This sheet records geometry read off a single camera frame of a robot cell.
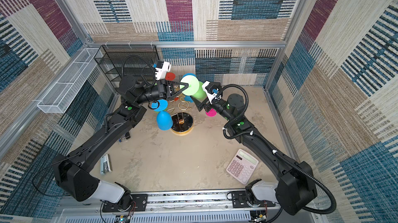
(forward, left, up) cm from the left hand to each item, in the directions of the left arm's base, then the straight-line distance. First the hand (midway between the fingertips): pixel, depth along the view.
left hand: (188, 86), depth 55 cm
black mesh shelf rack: (+49, +49, -23) cm, 73 cm away
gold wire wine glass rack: (+16, +7, -45) cm, 48 cm away
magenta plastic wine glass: (+23, -12, -47) cm, 54 cm away
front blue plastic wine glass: (+4, +14, -26) cm, 30 cm away
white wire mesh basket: (+9, +59, -15) cm, 62 cm away
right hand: (+9, -4, -11) cm, 15 cm away
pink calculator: (-13, -26, -46) cm, 54 cm away
